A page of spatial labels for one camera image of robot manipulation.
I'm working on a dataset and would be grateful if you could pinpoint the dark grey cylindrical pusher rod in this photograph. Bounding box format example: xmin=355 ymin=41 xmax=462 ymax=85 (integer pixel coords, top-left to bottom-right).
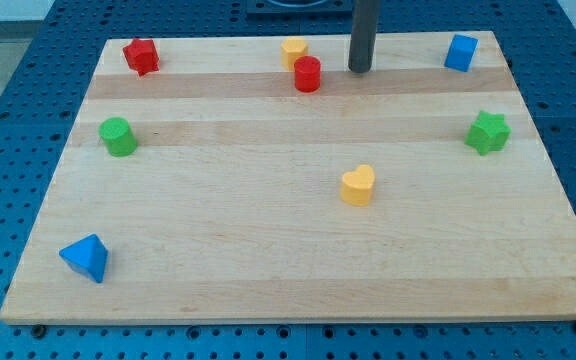
xmin=348 ymin=0 xmax=381 ymax=73

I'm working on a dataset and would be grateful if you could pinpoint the red cylinder block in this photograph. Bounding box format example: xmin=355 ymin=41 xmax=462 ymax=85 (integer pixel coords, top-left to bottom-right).
xmin=294 ymin=56 xmax=321 ymax=92

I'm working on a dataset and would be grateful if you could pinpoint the yellow hexagon block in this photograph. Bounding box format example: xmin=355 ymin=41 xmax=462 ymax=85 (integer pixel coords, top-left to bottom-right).
xmin=280 ymin=36 xmax=309 ymax=71

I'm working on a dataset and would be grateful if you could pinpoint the blue cube block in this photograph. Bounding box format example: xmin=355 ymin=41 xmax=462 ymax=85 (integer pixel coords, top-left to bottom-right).
xmin=444 ymin=34 xmax=479 ymax=72

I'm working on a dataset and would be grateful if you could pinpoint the green star block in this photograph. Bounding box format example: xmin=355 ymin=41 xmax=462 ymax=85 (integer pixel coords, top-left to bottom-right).
xmin=464 ymin=111 xmax=511 ymax=156

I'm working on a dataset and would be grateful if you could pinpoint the yellow heart block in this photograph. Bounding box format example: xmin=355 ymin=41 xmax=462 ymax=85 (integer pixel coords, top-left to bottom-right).
xmin=340 ymin=164 xmax=376 ymax=207

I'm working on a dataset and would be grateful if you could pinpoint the red star block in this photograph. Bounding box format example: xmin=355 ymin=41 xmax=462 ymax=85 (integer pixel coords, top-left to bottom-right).
xmin=122 ymin=38 xmax=159 ymax=76

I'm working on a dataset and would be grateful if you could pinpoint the light wooden board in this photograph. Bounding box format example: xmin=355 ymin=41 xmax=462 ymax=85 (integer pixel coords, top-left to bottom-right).
xmin=0 ymin=31 xmax=576 ymax=325

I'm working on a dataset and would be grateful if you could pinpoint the green cylinder block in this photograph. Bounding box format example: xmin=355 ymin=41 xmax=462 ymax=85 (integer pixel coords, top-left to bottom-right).
xmin=98 ymin=117 xmax=138 ymax=157

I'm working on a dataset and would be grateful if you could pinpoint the blue triangle block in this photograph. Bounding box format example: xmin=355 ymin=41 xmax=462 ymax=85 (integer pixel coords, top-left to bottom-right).
xmin=59 ymin=234 xmax=108 ymax=283

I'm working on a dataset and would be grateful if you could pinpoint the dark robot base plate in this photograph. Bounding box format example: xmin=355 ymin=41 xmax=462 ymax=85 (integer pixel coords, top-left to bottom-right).
xmin=245 ymin=0 xmax=354 ymax=16

